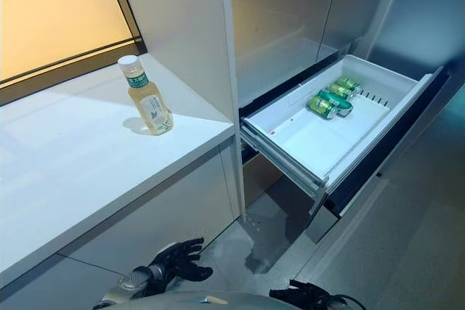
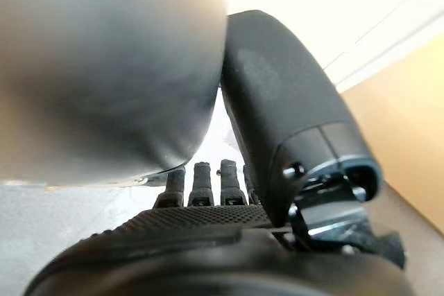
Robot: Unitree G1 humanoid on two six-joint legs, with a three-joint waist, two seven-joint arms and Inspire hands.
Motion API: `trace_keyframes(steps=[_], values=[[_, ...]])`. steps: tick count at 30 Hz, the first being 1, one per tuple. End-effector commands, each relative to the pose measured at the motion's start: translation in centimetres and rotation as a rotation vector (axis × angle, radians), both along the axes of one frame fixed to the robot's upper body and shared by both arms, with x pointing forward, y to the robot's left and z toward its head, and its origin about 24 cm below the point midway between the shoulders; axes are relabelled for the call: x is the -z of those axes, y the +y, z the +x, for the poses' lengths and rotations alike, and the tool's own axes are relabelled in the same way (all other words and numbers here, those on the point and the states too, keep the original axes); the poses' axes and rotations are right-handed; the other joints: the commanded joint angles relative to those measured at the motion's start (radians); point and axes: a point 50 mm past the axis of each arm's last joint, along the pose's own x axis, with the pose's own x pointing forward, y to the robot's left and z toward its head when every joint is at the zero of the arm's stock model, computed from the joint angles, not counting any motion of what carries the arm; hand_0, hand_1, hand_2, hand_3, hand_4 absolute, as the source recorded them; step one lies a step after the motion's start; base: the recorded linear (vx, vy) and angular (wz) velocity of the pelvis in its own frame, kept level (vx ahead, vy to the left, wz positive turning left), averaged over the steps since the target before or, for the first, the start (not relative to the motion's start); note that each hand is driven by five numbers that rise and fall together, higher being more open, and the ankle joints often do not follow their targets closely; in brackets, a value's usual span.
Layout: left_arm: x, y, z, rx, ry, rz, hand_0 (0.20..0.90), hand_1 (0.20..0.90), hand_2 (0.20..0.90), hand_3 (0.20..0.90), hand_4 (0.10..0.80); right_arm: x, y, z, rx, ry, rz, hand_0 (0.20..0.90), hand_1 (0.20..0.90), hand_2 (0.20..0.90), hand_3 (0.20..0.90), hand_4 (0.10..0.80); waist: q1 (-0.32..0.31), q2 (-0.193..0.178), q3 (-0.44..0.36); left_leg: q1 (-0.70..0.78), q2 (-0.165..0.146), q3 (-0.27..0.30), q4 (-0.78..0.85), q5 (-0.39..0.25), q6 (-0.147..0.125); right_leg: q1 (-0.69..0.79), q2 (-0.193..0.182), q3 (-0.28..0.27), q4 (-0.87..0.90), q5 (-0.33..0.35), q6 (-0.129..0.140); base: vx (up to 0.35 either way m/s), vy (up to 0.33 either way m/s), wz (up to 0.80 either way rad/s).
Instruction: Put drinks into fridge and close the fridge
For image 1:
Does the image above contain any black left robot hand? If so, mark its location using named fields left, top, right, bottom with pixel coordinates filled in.
left=147, top=237, right=214, bottom=291

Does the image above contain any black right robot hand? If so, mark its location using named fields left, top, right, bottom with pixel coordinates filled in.
left=269, top=279, right=332, bottom=310

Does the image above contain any dark fridge drawer front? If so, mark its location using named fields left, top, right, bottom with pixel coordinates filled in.
left=324, top=65, right=454, bottom=219

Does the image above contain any white fridge drawer bin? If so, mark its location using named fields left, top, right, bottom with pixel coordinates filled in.
left=242, top=54, right=433, bottom=197

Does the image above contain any silver fridge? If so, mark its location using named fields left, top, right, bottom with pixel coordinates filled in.
left=228, top=0, right=465, bottom=245

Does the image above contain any grey robot torso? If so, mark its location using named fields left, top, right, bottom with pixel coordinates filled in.
left=119, top=290, right=291, bottom=310

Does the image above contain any white counter cabinet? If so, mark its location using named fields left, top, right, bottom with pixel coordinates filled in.
left=0, top=50, right=243, bottom=306

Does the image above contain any yellow tea bottle white cap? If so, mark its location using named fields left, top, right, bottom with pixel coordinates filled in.
left=117, top=54, right=175, bottom=136

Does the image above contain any green drink can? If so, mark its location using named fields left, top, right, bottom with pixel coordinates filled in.
left=328, top=76, right=363, bottom=102
left=317, top=88, right=355, bottom=118
left=307, top=95, right=339, bottom=121

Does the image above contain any white tall cabinet panel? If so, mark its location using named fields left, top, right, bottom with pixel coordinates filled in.
left=112, top=0, right=245, bottom=222

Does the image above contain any black framed window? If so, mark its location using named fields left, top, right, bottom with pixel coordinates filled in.
left=0, top=0, right=149, bottom=99

